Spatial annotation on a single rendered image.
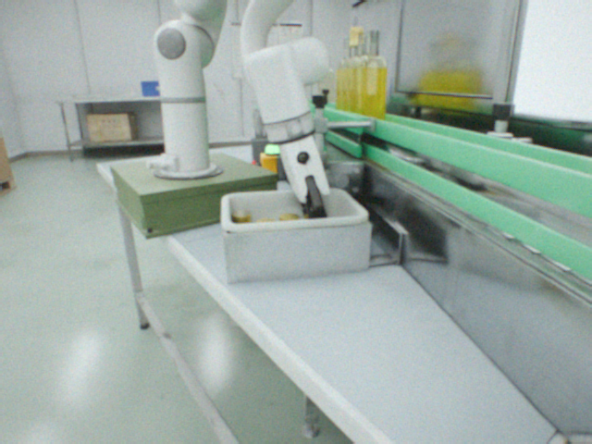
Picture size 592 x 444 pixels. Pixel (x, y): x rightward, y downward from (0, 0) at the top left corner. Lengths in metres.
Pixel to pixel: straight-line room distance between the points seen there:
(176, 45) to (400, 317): 0.64
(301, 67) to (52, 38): 6.70
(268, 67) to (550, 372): 0.48
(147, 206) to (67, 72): 6.40
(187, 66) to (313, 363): 0.62
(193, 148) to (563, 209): 0.68
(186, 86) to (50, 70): 6.41
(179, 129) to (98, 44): 6.16
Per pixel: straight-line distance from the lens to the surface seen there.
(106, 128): 6.33
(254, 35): 0.70
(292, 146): 0.57
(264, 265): 0.57
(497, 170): 0.45
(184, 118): 0.84
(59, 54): 7.15
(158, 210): 0.77
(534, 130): 0.71
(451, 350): 0.47
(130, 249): 1.69
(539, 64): 0.66
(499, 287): 0.43
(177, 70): 0.83
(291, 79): 0.57
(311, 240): 0.56
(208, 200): 0.80
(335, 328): 0.48
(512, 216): 0.43
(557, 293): 0.37
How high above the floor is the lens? 1.03
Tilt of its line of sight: 21 degrees down
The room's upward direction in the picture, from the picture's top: straight up
